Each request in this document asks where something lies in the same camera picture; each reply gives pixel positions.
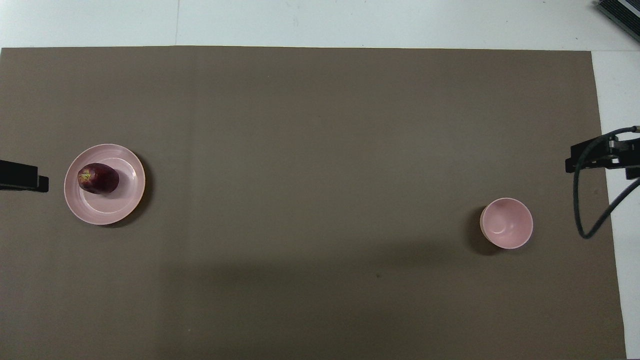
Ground pink round plate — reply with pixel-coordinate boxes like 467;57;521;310
64;143;146;225

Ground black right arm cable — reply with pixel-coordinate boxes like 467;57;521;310
573;126;640;240

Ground dark red apple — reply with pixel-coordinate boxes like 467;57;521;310
77;163;120;195

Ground brown paper table mat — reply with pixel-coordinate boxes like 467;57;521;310
0;46;627;360

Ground pink bowl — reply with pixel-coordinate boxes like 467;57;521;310
480;197;534;250

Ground grey ribbed device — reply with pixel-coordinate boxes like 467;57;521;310
595;0;640;43

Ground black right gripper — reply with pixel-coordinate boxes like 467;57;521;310
565;133;640;180

